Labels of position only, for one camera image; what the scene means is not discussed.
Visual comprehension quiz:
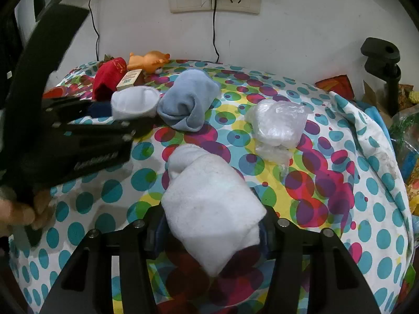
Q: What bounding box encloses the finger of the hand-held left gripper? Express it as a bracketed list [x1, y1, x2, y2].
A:
[42, 96, 113, 120]
[65, 118, 158, 143]

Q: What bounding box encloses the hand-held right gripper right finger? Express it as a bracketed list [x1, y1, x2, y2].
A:
[258, 209, 382, 314]

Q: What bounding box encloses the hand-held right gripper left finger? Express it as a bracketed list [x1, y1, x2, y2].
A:
[39, 214, 166, 314]

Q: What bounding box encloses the small white sock ball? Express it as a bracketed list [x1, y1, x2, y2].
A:
[111, 86, 161, 120]

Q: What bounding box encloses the small tan box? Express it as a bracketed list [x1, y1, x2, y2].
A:
[116, 69, 144, 90]

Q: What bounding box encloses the large white sock roll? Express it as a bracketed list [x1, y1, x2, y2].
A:
[161, 144, 267, 277]

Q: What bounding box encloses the light blue sock roll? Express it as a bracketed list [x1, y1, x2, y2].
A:
[157, 71, 221, 132]

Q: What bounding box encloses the clear plastic bag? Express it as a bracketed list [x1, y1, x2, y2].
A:
[245, 100, 310, 164]

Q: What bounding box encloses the person's left hand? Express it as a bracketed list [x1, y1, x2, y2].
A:
[0, 193, 56, 229]

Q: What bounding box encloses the plain red sock roll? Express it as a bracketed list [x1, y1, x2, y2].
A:
[92, 57, 128, 101]

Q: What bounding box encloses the polka-dot tablecloth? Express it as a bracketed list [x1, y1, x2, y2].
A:
[8, 59, 416, 314]

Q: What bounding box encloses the orange toy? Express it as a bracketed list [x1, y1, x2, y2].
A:
[127, 51, 171, 75]

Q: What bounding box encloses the pile of colourful packets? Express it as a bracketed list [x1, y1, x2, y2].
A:
[389, 82, 419, 216]

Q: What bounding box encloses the red packet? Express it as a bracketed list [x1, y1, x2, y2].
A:
[315, 75, 356, 100]

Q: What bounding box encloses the black television cable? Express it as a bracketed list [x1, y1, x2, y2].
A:
[88, 0, 100, 62]

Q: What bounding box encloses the black charger cable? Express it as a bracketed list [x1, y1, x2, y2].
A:
[212, 0, 220, 63]

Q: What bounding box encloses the black clamp mount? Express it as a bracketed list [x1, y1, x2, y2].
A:
[360, 37, 401, 116]

